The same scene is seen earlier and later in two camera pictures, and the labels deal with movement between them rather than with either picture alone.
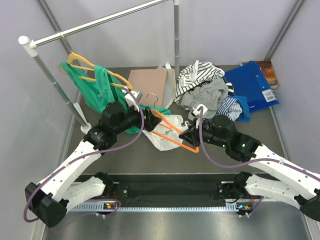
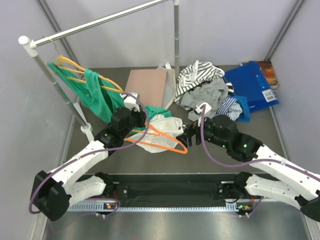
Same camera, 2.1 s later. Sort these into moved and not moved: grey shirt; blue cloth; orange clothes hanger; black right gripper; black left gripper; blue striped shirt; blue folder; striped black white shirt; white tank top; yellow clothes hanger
Moved: yellow clothes hanger; orange clothes hanger; white tank top; black left gripper
Not moved: blue striped shirt; grey shirt; blue folder; blue cloth; black right gripper; striped black white shirt
